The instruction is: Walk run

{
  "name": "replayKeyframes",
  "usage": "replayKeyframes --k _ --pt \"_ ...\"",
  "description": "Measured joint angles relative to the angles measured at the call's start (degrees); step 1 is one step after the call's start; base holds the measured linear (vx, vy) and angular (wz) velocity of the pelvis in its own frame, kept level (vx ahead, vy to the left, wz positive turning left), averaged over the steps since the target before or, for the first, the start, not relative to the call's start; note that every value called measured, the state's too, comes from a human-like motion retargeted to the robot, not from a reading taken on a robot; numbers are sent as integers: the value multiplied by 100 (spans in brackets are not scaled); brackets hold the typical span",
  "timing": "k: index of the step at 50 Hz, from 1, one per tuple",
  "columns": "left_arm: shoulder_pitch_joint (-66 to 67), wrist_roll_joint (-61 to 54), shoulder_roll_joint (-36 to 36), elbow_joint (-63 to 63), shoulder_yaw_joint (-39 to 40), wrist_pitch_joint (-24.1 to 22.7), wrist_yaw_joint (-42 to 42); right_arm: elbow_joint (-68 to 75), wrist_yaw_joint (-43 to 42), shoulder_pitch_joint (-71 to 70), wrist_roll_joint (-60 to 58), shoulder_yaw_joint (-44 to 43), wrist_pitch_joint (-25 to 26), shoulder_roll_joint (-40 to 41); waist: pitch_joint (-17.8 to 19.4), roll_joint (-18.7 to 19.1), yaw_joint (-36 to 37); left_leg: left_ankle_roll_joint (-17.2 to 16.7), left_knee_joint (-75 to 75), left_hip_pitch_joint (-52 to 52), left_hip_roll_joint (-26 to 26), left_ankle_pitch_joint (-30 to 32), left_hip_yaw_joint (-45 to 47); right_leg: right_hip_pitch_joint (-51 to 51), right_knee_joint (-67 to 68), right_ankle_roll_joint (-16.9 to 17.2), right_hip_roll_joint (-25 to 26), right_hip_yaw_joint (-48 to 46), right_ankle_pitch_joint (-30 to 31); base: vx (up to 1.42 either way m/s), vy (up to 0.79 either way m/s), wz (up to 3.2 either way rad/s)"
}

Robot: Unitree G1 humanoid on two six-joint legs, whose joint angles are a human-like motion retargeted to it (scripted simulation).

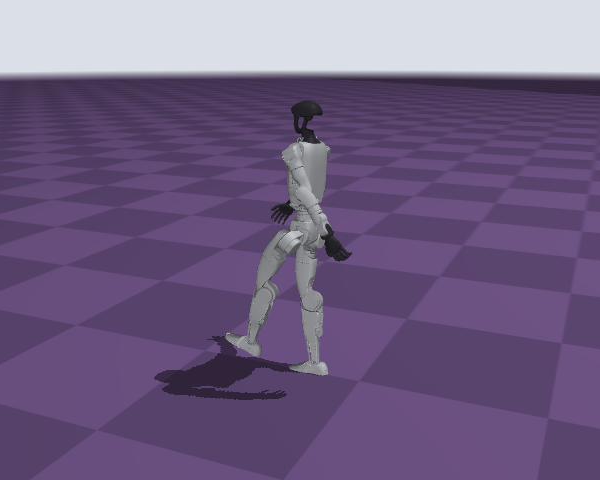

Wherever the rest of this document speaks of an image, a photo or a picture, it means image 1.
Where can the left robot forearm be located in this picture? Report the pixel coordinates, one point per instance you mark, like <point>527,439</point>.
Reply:
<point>311,204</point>

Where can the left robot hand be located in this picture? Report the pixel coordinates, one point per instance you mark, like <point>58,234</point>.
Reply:
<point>333,245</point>

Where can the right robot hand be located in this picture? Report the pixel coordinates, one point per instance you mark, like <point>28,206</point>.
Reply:
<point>285,209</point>

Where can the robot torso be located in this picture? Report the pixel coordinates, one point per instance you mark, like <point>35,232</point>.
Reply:
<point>315,163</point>

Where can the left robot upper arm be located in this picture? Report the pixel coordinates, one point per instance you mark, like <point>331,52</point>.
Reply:
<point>292,157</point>

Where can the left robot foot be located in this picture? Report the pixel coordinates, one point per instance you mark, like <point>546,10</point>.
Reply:
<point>240,342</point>

